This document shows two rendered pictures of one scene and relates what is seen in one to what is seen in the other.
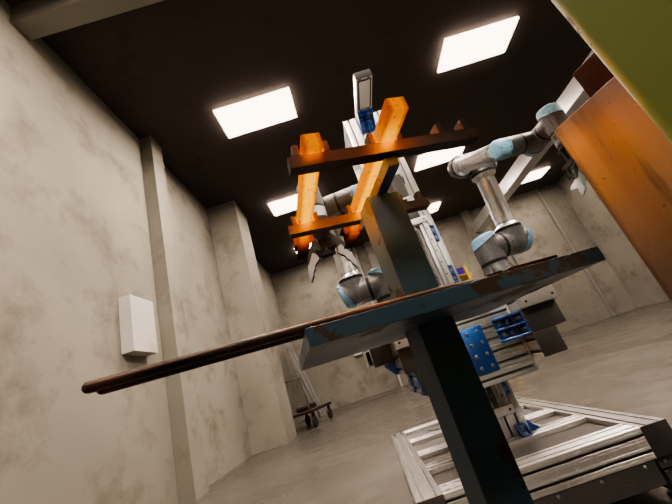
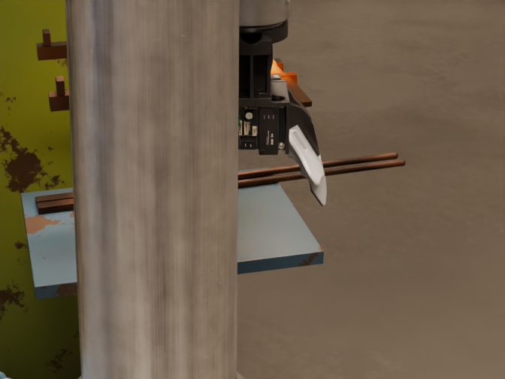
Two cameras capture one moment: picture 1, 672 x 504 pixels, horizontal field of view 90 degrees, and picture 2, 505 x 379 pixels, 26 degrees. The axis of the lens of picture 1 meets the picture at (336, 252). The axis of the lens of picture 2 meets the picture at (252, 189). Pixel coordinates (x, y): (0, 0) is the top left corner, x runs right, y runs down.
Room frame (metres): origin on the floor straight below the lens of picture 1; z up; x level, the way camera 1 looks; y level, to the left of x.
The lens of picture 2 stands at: (1.99, 0.02, 1.43)
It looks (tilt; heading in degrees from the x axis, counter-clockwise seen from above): 25 degrees down; 180
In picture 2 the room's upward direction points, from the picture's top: straight up
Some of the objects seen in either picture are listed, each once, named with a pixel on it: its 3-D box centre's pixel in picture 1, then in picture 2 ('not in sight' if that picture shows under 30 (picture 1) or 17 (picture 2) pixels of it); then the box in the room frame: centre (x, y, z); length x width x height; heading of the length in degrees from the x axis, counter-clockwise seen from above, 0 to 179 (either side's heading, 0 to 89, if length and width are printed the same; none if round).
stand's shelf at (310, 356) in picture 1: (425, 318); (164, 226); (0.55, -0.10, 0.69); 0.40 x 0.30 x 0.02; 104
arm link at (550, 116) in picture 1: (553, 121); not in sight; (1.03, -0.87, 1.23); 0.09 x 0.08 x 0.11; 9
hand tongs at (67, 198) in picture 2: (364, 314); (227, 180); (0.42, -0.01, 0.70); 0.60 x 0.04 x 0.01; 107
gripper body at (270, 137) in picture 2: (323, 239); (250, 85); (1.01, 0.03, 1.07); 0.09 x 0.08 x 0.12; 1
